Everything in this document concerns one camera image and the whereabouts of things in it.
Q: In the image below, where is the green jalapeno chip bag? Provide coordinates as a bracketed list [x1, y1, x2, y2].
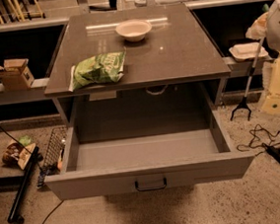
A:
[68, 51, 125, 92]

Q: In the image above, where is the open grey top drawer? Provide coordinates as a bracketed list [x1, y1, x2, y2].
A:
[45, 83, 254, 199]

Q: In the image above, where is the grey cabinet with stone top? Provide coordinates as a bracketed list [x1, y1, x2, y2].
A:
[45, 4, 231, 125]

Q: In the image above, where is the brown snack bag on floor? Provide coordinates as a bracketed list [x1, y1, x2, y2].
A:
[2, 136, 36, 170]

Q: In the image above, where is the crumpled plastic bag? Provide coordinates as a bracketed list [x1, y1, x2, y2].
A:
[245, 13, 268, 40]

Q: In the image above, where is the white paper bowl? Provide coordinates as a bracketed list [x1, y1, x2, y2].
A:
[115, 19, 152, 42]

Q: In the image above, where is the reacher grabber tool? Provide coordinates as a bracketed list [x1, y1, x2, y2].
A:
[230, 37, 264, 121]

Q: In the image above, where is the white takeout clamshell container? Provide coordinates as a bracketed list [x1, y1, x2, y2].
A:
[229, 42, 268, 62]

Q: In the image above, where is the open cardboard box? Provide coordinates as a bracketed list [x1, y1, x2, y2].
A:
[0, 58, 34, 92]

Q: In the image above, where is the black pole on floor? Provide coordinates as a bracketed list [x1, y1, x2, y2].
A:
[7, 147, 39, 224]

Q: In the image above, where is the black drawer handle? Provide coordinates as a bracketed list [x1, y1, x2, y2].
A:
[134, 178, 168, 192]

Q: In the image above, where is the wire mesh basket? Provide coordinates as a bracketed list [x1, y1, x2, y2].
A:
[36, 126, 67, 188]

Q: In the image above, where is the black power cable with adapter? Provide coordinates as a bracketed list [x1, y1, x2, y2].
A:
[231, 96, 280, 169]

